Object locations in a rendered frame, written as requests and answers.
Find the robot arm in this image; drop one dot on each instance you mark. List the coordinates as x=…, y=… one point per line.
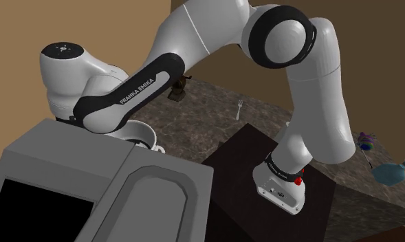
x=316, y=110

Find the silver fork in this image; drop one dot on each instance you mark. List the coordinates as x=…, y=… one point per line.
x=239, y=110

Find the dark brown small object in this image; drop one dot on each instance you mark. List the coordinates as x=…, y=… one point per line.
x=177, y=92

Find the white mug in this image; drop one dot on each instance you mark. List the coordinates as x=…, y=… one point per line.
x=142, y=131

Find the dark robot stand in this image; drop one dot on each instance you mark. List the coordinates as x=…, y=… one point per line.
x=242, y=187

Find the grey box appliance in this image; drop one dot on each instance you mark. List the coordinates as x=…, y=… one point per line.
x=54, y=150

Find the colourful toy on stick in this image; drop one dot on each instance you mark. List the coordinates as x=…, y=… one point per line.
x=367, y=142

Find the teal round vase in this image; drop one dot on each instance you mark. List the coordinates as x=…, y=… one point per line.
x=390, y=173

